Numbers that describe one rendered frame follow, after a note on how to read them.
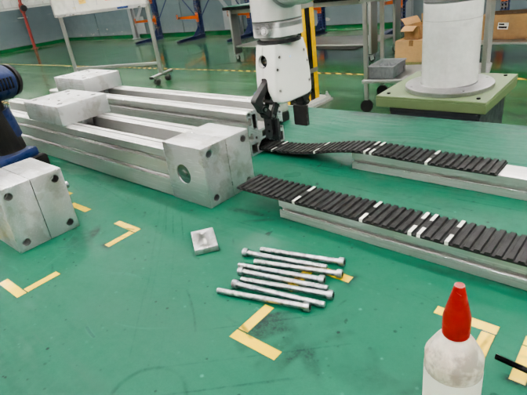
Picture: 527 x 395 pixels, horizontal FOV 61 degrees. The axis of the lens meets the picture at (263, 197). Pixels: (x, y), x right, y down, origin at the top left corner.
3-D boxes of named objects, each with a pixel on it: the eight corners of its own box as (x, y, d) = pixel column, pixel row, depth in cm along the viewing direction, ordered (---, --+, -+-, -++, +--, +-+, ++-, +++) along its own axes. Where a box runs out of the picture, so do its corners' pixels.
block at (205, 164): (265, 178, 76) (257, 123, 72) (211, 208, 68) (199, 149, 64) (227, 169, 82) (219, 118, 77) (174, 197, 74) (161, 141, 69)
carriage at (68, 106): (114, 124, 98) (106, 92, 95) (67, 139, 91) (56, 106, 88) (78, 117, 108) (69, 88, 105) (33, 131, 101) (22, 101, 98)
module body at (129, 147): (218, 174, 80) (209, 128, 76) (174, 197, 74) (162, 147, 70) (28, 126, 131) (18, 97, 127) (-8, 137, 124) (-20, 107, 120)
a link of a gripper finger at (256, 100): (251, 85, 73) (259, 116, 76) (280, 68, 78) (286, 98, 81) (246, 85, 74) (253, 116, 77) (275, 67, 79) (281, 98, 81)
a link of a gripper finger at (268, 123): (266, 107, 76) (270, 145, 78) (278, 102, 78) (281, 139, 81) (252, 106, 78) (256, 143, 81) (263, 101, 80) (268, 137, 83)
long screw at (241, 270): (237, 276, 51) (235, 269, 51) (241, 271, 52) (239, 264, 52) (326, 295, 47) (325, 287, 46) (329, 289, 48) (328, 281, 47)
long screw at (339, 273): (343, 275, 49) (343, 267, 49) (341, 280, 48) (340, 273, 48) (256, 262, 54) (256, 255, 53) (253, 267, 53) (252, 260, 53)
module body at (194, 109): (285, 139, 92) (280, 99, 89) (252, 157, 86) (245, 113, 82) (88, 108, 143) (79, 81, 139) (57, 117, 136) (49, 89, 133)
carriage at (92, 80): (125, 94, 126) (118, 70, 123) (89, 105, 119) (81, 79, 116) (95, 91, 136) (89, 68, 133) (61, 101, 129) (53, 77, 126)
